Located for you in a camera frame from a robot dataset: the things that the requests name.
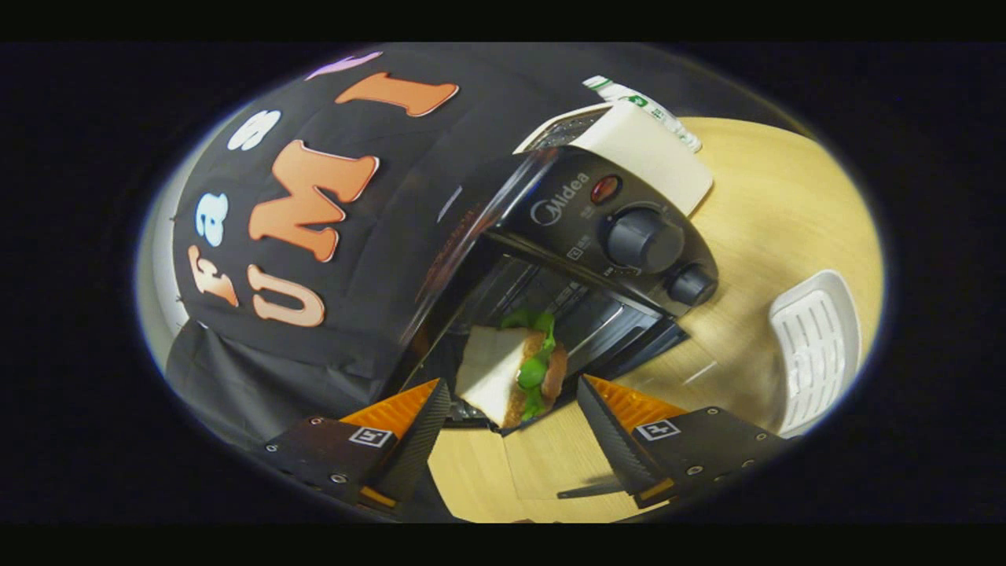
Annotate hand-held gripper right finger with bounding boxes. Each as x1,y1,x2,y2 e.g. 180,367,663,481
576,374,791,510

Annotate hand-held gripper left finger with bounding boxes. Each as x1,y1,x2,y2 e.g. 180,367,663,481
255,378,453,512

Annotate lettuce sandwich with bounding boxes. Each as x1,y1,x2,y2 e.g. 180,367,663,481
454,309,568,430

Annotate black toaster oven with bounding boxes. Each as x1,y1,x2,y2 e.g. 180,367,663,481
377,145,720,431

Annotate white pop-up toaster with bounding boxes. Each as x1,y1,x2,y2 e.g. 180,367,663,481
515,101,714,217

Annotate white plastic tray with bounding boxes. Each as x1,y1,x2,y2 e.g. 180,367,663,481
769,270,863,439

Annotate white green drink bottle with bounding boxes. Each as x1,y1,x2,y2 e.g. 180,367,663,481
583,75,703,153

